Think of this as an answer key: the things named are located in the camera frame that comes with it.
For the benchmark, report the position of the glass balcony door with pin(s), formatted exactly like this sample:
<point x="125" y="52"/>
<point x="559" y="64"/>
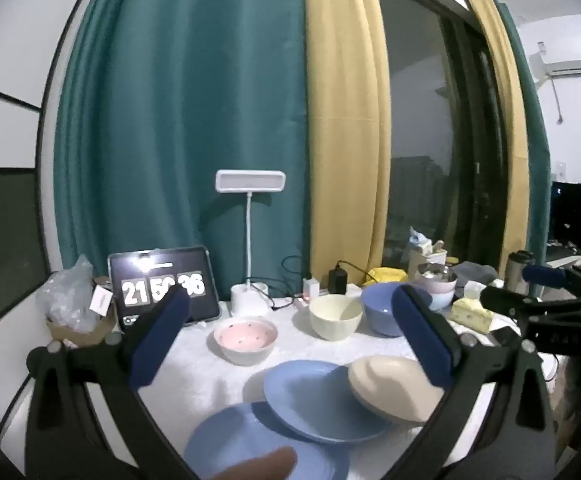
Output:
<point x="420" y="110"/>

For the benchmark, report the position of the blue plate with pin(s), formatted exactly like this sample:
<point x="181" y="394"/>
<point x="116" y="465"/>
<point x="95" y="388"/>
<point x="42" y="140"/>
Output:
<point x="310" y="400"/>
<point x="230" y="435"/>

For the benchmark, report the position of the cardboard box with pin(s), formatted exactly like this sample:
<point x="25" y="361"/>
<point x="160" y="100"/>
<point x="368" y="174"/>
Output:
<point x="85" y="337"/>

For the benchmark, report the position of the white desk lamp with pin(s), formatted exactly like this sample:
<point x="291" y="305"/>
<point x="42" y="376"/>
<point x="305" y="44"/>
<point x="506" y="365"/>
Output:
<point x="250" y="181"/>

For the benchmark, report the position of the beige plate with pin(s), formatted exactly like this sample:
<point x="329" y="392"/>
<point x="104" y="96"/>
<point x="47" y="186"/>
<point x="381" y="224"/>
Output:
<point x="395" y="385"/>

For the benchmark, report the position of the white air conditioner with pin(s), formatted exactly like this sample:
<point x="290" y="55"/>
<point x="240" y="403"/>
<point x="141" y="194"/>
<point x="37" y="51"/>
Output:
<point x="580" y="66"/>

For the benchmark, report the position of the green curtain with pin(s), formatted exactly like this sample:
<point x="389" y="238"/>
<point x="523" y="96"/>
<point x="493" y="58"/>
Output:
<point x="170" y="110"/>
<point x="537" y="160"/>

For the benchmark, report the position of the cream bowl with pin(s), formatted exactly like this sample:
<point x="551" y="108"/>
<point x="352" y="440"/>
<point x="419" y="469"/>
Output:
<point x="335" y="325"/>

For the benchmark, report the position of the beige storage box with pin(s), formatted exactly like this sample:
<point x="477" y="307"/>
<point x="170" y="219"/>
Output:
<point x="415" y="262"/>

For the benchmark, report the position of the yellow tissue box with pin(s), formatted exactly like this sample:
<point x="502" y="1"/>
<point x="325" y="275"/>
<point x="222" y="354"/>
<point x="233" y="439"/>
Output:
<point x="470" y="315"/>

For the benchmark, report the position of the large blue bowl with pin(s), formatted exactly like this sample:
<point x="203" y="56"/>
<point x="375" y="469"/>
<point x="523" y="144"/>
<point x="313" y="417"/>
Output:
<point x="378" y="310"/>

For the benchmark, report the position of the black phone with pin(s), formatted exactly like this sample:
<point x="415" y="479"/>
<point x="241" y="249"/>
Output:
<point x="504" y="336"/>

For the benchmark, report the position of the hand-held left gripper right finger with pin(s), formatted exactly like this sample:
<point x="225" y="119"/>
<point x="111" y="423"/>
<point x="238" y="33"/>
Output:
<point x="423" y="340"/>

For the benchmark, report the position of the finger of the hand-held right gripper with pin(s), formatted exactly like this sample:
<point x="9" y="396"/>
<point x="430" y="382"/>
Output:
<point x="545" y="274"/>
<point x="500" y="300"/>

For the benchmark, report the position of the grey cloth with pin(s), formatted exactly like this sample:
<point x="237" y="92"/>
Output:
<point x="475" y="272"/>

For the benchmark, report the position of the yellow curtain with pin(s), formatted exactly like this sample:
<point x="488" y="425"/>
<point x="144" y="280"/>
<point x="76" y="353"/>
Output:
<point x="505" y="110"/>
<point x="345" y="110"/>

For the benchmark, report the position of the steel bowl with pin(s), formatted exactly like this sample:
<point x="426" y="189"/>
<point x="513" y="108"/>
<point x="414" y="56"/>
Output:
<point x="435" y="271"/>

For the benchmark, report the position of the plain pink bowl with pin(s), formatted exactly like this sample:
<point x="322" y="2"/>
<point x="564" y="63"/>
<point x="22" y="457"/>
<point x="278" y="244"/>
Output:
<point x="440" y="286"/>

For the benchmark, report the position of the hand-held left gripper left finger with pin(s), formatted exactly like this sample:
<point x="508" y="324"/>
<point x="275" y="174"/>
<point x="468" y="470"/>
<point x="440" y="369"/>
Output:
<point x="163" y="335"/>

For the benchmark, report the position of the black charger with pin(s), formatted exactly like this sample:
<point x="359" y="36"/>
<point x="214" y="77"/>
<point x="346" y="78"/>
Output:
<point x="338" y="281"/>

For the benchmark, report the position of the white paper tag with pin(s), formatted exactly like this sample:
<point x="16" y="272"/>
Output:
<point x="101" y="302"/>

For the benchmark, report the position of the white charger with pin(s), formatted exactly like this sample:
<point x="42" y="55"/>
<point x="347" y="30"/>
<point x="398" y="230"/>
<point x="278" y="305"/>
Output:
<point x="312" y="287"/>

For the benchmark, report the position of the white textured tablecloth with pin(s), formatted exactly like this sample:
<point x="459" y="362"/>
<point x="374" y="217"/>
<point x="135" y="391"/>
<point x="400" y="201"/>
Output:
<point x="205" y="380"/>

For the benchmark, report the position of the black monitor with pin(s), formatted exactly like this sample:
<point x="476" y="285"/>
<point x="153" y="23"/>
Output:
<point x="570" y="220"/>

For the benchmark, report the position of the blue white tissue pack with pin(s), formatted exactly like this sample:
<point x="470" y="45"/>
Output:
<point x="418" y="240"/>

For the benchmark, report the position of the clear plastic bag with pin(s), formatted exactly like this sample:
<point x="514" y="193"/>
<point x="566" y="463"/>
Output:
<point x="65" y="290"/>

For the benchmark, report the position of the tablet with clock display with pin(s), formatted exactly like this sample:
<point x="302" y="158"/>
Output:
<point x="140" y="270"/>

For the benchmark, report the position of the steel thermos cup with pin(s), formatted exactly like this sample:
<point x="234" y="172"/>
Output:
<point x="517" y="270"/>

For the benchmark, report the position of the yellow wipes packet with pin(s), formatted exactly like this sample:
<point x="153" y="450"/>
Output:
<point x="388" y="275"/>

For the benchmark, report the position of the person's left hand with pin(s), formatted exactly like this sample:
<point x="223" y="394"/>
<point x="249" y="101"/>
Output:
<point x="260" y="465"/>

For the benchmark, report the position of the pink spotted bowl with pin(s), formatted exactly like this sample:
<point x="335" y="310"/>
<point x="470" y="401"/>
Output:
<point x="245" y="337"/>

